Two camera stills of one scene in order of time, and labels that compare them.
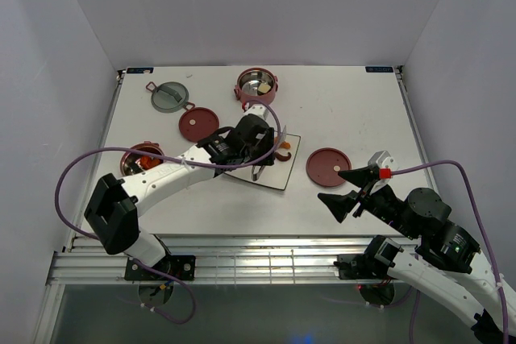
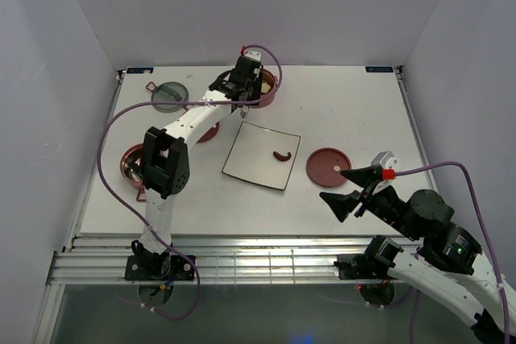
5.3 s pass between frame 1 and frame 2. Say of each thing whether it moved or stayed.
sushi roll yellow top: stayed
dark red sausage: stayed
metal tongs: moved
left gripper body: moved
